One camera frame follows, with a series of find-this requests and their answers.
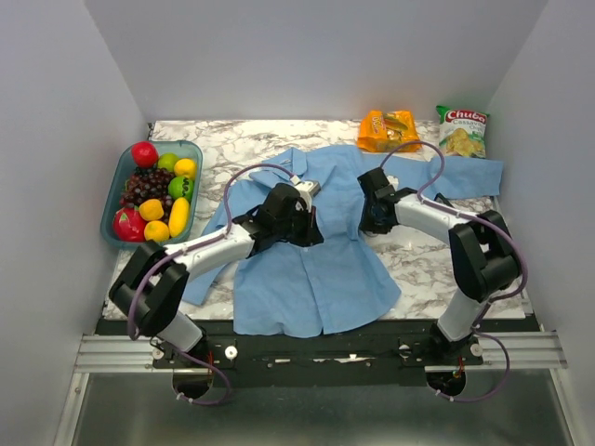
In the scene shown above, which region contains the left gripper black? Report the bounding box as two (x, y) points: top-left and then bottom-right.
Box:
(275, 204), (324, 249)

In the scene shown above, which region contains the light blue button shirt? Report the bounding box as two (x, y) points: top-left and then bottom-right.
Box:
(204, 145), (503, 338)

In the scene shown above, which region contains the black brooch box red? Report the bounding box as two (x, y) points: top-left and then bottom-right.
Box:
(433, 193), (453, 208)

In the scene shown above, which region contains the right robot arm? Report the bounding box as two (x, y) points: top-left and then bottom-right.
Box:
(358, 167), (522, 364)

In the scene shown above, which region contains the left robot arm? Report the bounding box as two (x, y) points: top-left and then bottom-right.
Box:
(109, 177), (324, 367)

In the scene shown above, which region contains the orange mango gummy bag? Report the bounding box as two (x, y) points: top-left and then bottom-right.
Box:
(356, 110), (420, 153)

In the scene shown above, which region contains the green cassava chips bag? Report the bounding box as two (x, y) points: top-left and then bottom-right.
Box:
(436, 105), (490, 159)

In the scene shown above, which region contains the yellow toy mango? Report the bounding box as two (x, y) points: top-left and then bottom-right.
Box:
(168, 198), (190, 238)

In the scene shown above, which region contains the green toy lime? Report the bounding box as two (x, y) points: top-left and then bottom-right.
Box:
(157, 152), (179, 172)
(167, 176), (194, 202)

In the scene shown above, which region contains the orange toy fruit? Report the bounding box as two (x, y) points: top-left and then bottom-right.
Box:
(143, 220), (170, 243)
(174, 158), (198, 180)

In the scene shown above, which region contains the teal plastic fruit basin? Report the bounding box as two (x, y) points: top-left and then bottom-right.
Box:
(99, 140), (203, 251)

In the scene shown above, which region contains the yellow toy lemon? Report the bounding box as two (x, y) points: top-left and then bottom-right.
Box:
(139, 199), (165, 222)

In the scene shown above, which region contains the dark toy grape bunch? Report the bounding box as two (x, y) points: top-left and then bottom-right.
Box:
(119, 167), (174, 209)

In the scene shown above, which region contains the red toy apple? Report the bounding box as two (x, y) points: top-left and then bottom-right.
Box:
(130, 141), (159, 169)

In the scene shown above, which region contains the pink toy dragon fruit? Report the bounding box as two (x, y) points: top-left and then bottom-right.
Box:
(112, 207), (147, 243)

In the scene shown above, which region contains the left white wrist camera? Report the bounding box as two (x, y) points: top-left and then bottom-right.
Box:
(295, 180), (321, 209)

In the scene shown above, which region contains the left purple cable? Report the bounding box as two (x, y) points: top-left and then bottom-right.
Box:
(126, 164), (303, 405)

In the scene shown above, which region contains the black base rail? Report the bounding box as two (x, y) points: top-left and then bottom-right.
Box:
(95, 319), (484, 389)

